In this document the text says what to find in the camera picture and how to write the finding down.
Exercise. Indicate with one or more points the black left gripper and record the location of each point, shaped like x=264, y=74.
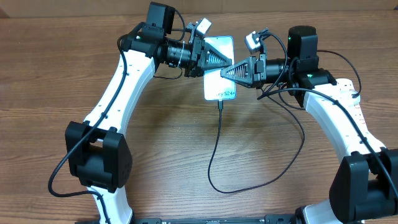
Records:
x=199, y=57

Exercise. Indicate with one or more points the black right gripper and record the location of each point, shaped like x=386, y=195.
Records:
x=254, y=72

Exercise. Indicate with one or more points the Galaxy smartphone with teal screen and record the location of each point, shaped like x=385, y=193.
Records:
x=215, y=87

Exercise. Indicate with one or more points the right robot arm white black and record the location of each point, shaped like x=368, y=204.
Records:
x=365, y=185

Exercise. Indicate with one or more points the white charger plug adapter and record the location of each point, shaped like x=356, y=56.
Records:
x=350, y=96

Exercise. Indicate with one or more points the white power strip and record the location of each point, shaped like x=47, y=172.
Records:
x=354, y=110

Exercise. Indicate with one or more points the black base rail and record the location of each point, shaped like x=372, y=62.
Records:
x=214, y=220

